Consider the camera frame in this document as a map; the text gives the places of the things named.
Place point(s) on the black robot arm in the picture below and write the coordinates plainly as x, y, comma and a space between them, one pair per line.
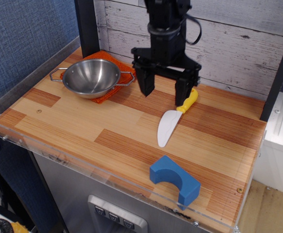
167, 18

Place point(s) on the yellow handled white toy knife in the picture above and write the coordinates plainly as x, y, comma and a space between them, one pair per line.
170, 119

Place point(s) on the black right vertical post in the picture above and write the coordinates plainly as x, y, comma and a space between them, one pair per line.
273, 94

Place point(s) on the stainless steel two-handled bowl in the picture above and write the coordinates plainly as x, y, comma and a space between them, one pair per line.
93, 78

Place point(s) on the silver button control panel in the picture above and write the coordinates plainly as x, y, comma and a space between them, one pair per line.
109, 218

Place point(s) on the clear acrylic front guard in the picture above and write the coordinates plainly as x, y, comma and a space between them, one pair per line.
72, 180

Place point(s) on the blue arch shaped block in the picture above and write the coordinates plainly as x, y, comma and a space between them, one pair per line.
166, 170

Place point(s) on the yellow and black object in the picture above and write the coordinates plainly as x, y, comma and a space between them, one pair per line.
12, 227

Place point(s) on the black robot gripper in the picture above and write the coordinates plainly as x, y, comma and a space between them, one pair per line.
166, 58

